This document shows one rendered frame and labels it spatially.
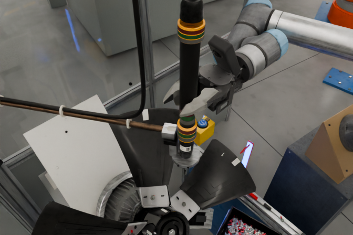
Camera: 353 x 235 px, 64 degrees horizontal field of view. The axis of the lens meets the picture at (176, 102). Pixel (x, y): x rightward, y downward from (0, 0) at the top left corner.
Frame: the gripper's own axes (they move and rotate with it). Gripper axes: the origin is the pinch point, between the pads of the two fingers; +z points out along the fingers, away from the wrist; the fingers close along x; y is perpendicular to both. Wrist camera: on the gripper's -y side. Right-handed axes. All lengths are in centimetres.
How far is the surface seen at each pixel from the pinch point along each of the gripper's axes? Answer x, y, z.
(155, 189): 6.1, 38.8, 2.8
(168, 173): 5.5, 34.5, -1.8
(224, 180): -4, 47, -18
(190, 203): -1.4, 47.5, -4.6
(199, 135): 22, 60, -34
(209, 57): 70, 75, -96
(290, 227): -27, 81, -39
